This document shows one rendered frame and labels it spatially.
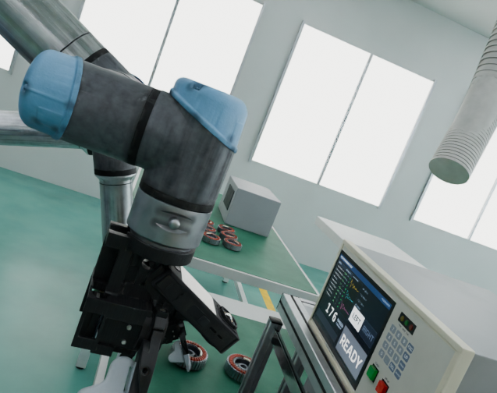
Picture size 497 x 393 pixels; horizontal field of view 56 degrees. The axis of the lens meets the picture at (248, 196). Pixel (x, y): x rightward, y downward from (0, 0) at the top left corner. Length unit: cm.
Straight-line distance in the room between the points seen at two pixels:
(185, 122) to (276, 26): 507
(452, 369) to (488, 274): 647
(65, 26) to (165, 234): 26
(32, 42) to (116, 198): 61
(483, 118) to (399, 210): 416
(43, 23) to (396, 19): 549
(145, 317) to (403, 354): 44
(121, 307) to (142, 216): 9
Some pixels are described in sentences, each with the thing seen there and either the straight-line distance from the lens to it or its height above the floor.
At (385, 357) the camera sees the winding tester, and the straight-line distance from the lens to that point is 82.
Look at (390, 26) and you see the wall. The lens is 589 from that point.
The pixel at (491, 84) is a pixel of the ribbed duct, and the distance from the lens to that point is 218.
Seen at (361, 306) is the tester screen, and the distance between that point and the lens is 91.
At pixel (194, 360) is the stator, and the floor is 78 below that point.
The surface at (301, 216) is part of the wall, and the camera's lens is 574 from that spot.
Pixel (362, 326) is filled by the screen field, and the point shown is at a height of 122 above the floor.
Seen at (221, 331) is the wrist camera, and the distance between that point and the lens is 50.
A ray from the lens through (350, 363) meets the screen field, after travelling 90.
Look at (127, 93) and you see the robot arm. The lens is 43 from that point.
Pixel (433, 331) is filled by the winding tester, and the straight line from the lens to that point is 74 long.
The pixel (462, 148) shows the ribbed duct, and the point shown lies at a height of 166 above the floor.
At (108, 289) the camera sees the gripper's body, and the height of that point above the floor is 129.
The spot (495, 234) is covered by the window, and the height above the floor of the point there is 119.
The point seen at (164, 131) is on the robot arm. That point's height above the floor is 146.
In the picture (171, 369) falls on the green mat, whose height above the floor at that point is 75.
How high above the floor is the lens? 150
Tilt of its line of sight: 10 degrees down
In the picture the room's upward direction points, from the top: 21 degrees clockwise
